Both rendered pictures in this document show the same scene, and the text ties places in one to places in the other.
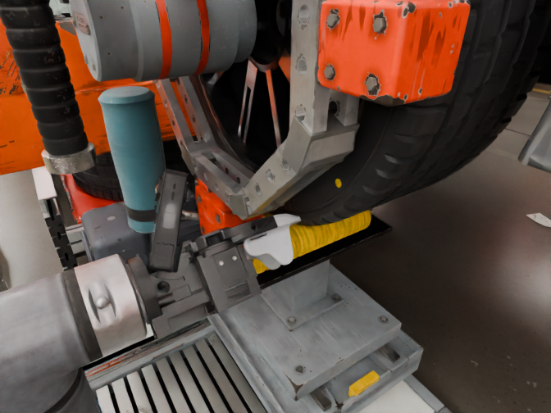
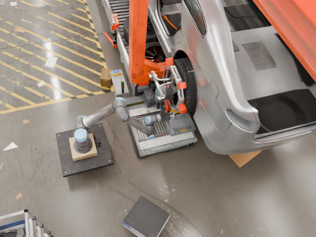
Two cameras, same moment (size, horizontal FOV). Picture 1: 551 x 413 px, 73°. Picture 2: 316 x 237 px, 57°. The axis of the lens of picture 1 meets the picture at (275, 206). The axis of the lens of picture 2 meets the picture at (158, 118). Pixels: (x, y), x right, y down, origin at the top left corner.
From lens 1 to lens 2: 3.17 m
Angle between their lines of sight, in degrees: 26
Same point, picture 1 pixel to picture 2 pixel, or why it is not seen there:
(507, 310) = not seen: hidden behind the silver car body
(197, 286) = (164, 118)
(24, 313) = (153, 118)
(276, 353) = (171, 122)
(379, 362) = (187, 128)
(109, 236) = (149, 98)
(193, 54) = not seen: hidden behind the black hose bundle
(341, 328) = (183, 121)
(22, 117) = (140, 77)
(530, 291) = not seen: hidden behind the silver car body
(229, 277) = (167, 118)
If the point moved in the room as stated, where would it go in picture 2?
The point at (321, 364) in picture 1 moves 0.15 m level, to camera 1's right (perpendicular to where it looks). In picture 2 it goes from (177, 125) to (188, 129)
